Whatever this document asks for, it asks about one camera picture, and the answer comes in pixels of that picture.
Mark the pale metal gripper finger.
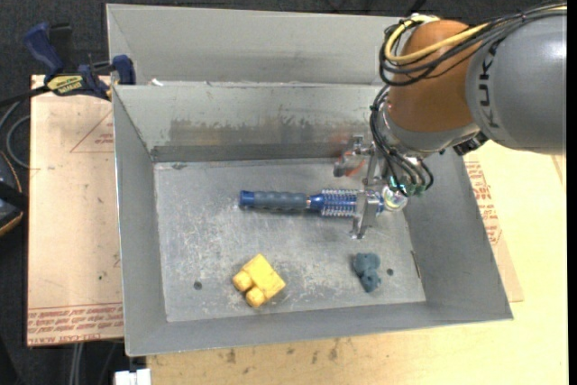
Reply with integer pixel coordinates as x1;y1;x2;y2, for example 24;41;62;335
348;191;383;241
333;135;367;179

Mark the dark blue-grey toy animal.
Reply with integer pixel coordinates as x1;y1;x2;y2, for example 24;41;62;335
352;252;382;294

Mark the blue and grey round hairbrush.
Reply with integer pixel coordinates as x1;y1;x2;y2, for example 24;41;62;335
238;187;409;220

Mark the grey metal bin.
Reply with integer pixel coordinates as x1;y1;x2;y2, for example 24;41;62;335
105;3;515;358

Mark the yellow toy building block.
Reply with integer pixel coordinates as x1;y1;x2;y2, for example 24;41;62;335
231;252;288;309

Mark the brown cardboard board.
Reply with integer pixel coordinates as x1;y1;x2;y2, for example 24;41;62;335
26;74;525;348

